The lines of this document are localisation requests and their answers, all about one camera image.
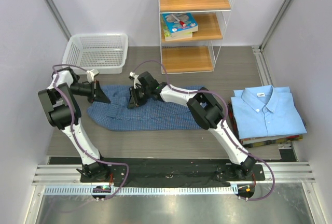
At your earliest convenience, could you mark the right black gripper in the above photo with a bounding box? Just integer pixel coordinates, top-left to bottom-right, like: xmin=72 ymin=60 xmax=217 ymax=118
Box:
xmin=128 ymin=86 xmax=150 ymax=110

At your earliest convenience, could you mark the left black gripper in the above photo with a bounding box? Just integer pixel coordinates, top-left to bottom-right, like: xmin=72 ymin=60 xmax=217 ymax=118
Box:
xmin=70 ymin=80 xmax=111 ymax=104

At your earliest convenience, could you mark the dark blue checkered shirt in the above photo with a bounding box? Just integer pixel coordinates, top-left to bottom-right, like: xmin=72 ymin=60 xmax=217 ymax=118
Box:
xmin=87 ymin=85 xmax=200 ymax=131

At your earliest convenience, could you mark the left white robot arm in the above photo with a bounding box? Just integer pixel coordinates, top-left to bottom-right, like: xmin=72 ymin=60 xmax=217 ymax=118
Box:
xmin=38 ymin=64 xmax=110 ymax=182

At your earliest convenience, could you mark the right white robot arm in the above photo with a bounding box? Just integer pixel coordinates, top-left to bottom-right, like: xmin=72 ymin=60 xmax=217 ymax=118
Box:
xmin=128 ymin=72 xmax=256 ymax=180

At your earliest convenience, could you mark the folded shirts pile underneath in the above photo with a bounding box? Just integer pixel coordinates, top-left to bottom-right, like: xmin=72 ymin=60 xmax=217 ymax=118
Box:
xmin=228 ymin=101 xmax=303 ymax=148

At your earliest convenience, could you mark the white plastic laundry basket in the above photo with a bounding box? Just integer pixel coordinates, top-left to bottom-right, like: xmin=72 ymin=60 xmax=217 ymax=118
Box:
xmin=62 ymin=34 xmax=129 ymax=75

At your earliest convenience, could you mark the green book underneath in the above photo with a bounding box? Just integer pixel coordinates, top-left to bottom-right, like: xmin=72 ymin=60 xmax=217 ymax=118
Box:
xmin=161 ymin=19 xmax=192 ymax=41

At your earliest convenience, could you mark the blue children's book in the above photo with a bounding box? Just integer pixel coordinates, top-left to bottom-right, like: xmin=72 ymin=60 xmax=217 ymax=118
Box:
xmin=161 ymin=13 xmax=198 ymax=37

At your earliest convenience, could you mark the red white marker pen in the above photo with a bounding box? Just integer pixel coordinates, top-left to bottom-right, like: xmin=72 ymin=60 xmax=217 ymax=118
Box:
xmin=171 ymin=14 xmax=186 ymax=27

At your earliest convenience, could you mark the folded light blue shirt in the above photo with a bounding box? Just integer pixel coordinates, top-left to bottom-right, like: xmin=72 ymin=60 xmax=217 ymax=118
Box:
xmin=231 ymin=85 xmax=307 ymax=139

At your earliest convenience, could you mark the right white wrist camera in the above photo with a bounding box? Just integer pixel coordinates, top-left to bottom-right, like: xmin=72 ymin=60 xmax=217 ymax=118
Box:
xmin=129 ymin=72 xmax=142 ymax=89

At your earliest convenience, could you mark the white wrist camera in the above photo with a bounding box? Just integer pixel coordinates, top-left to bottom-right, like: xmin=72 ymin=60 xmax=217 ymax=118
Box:
xmin=129 ymin=72 xmax=142 ymax=89
xmin=86 ymin=69 xmax=99 ymax=83

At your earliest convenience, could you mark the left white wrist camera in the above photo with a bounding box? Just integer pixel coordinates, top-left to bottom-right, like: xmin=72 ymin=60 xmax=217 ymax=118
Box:
xmin=86 ymin=69 xmax=99 ymax=83

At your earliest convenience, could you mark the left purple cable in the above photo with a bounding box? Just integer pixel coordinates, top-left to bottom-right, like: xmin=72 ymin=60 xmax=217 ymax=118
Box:
xmin=51 ymin=64 xmax=130 ymax=202

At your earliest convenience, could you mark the purple cable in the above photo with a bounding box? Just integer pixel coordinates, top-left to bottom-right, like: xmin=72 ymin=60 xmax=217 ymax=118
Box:
xmin=51 ymin=64 xmax=130 ymax=202
xmin=134 ymin=60 xmax=276 ymax=203

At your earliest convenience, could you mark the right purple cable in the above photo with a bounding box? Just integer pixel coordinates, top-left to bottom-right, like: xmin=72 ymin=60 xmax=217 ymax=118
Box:
xmin=134 ymin=60 xmax=276 ymax=203

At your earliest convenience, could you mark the black mounting base plate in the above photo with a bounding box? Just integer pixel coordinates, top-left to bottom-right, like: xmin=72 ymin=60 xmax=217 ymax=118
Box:
xmin=48 ymin=156 xmax=266 ymax=183

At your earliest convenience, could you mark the aluminium rail frame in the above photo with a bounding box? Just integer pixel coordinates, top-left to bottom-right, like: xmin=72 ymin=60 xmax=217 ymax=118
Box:
xmin=32 ymin=162 xmax=315 ymax=199

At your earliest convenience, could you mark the white wire wooden shelf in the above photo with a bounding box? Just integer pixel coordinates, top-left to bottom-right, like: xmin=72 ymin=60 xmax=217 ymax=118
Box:
xmin=158 ymin=0 xmax=236 ymax=74

